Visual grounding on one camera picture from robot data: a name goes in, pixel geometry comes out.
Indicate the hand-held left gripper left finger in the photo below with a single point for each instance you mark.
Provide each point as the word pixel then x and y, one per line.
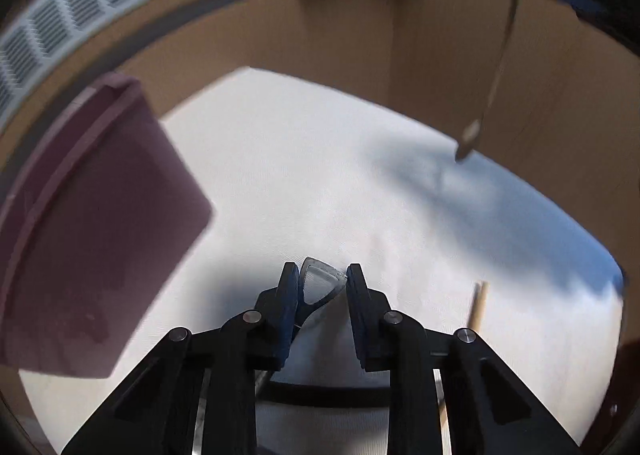
pixel 287 307

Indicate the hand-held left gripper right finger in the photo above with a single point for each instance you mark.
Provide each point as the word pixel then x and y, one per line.
pixel 356 307

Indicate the clear-tipped black utensil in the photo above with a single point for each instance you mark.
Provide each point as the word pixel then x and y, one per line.
pixel 317 280

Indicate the wooden chopstick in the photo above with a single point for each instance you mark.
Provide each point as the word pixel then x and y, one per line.
pixel 478 305

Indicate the thin metal utensil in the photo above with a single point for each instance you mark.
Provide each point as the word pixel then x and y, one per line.
pixel 495 80

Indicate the maroon plastic utensil container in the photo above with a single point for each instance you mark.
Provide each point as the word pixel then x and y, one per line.
pixel 100 235

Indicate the white tablecloth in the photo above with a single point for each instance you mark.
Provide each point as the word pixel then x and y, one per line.
pixel 350 185

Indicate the grey vent grille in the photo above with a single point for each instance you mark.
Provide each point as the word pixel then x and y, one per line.
pixel 75 0

